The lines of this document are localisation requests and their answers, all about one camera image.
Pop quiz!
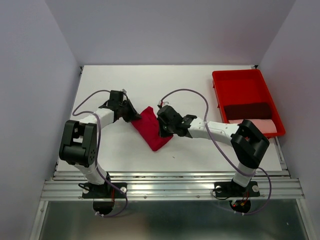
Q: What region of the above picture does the red t-shirt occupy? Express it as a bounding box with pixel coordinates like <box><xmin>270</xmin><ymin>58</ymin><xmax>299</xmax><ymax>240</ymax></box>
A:
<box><xmin>131</xmin><ymin>106</ymin><xmax>173</xmax><ymax>152</ymax></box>

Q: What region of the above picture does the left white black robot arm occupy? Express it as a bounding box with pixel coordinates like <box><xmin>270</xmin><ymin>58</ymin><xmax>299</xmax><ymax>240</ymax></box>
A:
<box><xmin>59</xmin><ymin>89</ymin><xmax>142</xmax><ymax>199</ymax></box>

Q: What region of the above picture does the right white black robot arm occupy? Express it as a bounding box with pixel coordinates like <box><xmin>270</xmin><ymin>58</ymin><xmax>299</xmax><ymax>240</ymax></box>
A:
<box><xmin>156</xmin><ymin>105</ymin><xmax>270</xmax><ymax>195</ymax></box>

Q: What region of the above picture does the red plastic bin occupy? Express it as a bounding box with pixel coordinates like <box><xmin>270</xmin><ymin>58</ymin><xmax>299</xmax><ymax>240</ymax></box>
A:
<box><xmin>212</xmin><ymin>69</ymin><xmax>286</xmax><ymax>138</ymax></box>

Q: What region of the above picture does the dark maroon rolled t-shirt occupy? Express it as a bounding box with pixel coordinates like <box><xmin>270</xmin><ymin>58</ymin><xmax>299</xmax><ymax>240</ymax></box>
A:
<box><xmin>223</xmin><ymin>102</ymin><xmax>272</xmax><ymax>120</ymax></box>

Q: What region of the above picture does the pink rolled t-shirt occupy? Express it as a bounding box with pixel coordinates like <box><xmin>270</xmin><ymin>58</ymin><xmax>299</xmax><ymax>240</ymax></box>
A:
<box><xmin>228</xmin><ymin>119</ymin><xmax>278</xmax><ymax>138</ymax></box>

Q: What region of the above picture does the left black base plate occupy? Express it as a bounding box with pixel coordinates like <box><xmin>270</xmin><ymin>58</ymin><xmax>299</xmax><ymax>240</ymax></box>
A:
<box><xmin>78</xmin><ymin>182</ymin><xmax>125</xmax><ymax>199</ymax></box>

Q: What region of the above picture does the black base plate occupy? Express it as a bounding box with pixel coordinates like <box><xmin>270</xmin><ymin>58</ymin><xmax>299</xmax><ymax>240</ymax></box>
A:
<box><xmin>78</xmin><ymin>182</ymin><xmax>125</xmax><ymax>199</ymax></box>
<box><xmin>212</xmin><ymin>181</ymin><xmax>260</xmax><ymax>199</ymax></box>

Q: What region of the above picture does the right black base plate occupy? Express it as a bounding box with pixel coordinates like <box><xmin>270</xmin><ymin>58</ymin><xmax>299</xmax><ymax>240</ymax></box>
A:
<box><xmin>212</xmin><ymin>181</ymin><xmax>260</xmax><ymax>199</ymax></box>

